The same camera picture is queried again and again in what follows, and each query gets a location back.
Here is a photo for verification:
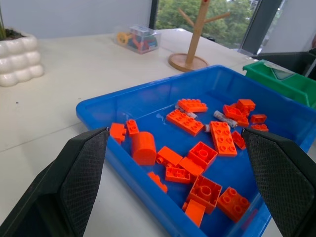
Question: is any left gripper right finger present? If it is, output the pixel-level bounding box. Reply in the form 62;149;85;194
241;128;316;237

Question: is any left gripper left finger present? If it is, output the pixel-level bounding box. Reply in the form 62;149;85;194
0;127;109;237

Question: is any green plastic bin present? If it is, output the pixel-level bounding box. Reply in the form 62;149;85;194
242;60;316;109

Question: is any clear plastic box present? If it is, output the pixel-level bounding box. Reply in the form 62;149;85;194
114;24;161;55

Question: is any orange small toy brick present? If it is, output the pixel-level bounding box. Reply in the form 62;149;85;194
237;116;250;128
110;122;127;145
250;114;268;124
250;124;269;132
126;119;140;136
223;104;244;121
156;146;183;166
147;171;168;194
231;130;246;151
178;157;205;177
184;199;206;228
236;98;256;112
164;165;191;184

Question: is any orange square toy brick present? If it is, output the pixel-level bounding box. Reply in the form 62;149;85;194
187;141;219;171
217;187;251;223
186;174;223;214

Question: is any orange two-by-four stud brick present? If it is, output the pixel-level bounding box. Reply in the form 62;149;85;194
177;98;208;113
165;109;204;137
209;120;238;157

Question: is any orange plastic part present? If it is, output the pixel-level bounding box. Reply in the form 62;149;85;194
131;131;158;165

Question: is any blue plastic tray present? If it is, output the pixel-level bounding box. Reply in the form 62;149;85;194
76;64;316;237

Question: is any clear label sheet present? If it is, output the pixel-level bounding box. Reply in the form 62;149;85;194
264;61;294;80

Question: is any black flat panel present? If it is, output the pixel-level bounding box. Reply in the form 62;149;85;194
251;48;316;81

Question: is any white bubble plant pot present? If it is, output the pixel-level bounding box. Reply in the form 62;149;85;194
0;33;45;87

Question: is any wooden tree stand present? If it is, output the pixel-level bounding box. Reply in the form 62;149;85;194
168;0;232;73

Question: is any yellow toy ring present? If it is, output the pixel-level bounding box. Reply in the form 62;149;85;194
116;31;129;46

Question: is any dark window frame post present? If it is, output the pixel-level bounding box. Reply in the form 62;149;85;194
239;0;289;56
149;0;158;30

